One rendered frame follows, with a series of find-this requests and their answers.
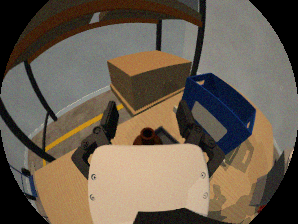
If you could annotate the brown glass bottle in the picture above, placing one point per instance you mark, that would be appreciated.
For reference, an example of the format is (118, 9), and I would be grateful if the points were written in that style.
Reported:
(147, 138)

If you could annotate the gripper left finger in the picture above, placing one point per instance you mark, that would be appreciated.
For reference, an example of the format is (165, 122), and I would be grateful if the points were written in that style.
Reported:
(107, 127)

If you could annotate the blue divided crate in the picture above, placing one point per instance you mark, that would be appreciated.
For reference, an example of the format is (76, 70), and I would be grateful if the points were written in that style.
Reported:
(216, 119)

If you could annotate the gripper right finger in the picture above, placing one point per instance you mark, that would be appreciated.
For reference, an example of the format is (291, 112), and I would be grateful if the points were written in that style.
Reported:
(196, 136)

